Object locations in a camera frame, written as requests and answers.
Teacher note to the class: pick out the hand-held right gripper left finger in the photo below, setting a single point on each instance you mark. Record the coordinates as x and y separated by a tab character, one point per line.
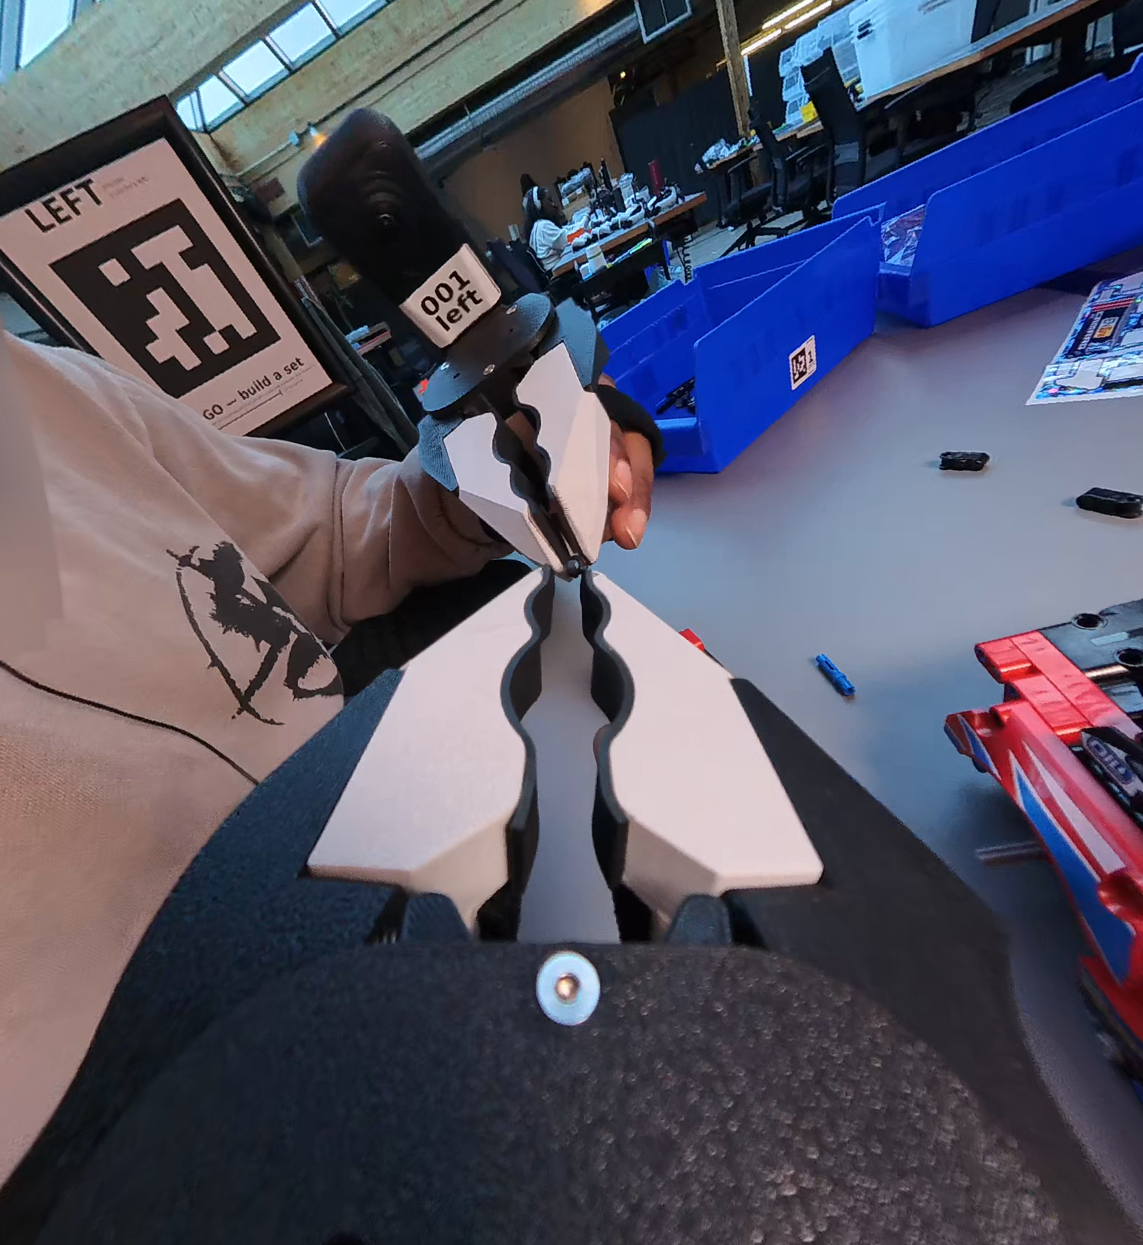
435	778

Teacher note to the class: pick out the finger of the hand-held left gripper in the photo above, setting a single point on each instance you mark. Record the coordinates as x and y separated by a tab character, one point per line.
576	438
483	476

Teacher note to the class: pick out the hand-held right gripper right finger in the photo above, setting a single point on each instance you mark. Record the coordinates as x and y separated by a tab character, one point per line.
698	778

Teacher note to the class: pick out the black lego pin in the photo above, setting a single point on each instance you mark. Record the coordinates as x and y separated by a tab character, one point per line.
576	567

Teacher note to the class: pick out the blue lego pin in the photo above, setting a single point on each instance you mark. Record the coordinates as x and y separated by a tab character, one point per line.
834	674

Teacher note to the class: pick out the red blue lego car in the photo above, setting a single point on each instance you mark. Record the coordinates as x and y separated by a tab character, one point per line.
1029	671

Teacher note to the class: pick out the black lego connector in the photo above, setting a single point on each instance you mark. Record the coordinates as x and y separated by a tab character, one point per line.
1109	501
963	459

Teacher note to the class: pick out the lego sticker sheet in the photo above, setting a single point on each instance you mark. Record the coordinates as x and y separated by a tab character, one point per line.
1135	340

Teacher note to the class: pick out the person's left hand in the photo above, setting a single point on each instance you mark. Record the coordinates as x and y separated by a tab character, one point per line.
629	487

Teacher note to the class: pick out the blue storage bin near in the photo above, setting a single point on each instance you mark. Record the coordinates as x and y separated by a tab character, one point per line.
755	389

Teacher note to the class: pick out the cluttered wooden workbench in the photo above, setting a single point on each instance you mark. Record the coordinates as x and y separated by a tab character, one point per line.
629	219

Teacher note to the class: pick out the framed marker sign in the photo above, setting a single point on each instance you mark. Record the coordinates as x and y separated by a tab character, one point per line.
162	292

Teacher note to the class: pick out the black office chair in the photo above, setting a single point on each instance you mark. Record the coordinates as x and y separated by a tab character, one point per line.
829	127
775	165

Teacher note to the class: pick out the white plastic crate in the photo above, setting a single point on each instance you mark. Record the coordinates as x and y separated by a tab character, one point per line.
911	40

